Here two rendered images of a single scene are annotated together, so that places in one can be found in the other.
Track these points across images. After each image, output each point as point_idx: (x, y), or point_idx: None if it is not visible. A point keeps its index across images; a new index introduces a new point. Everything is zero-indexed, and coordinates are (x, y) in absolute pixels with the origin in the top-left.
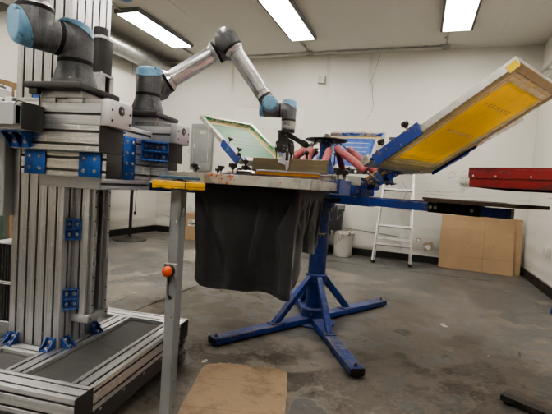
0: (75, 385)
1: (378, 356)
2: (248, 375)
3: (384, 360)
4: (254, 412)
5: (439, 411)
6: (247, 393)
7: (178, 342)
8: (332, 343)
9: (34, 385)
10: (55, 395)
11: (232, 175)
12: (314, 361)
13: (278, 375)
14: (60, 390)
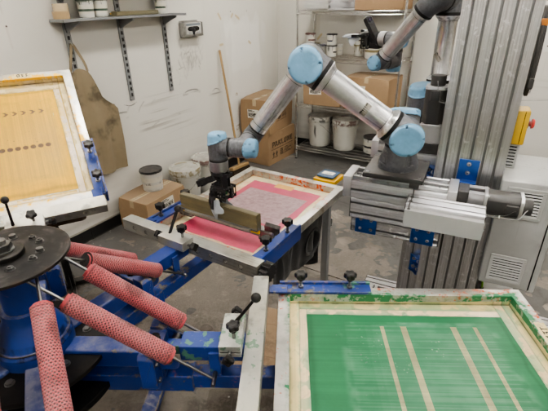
0: (373, 283)
1: (109, 403)
2: (266, 364)
3: (110, 394)
4: (270, 324)
5: (140, 324)
6: (271, 342)
7: (320, 259)
8: (155, 408)
9: (395, 284)
10: (378, 277)
11: (296, 176)
12: (190, 394)
13: (240, 363)
14: (378, 280)
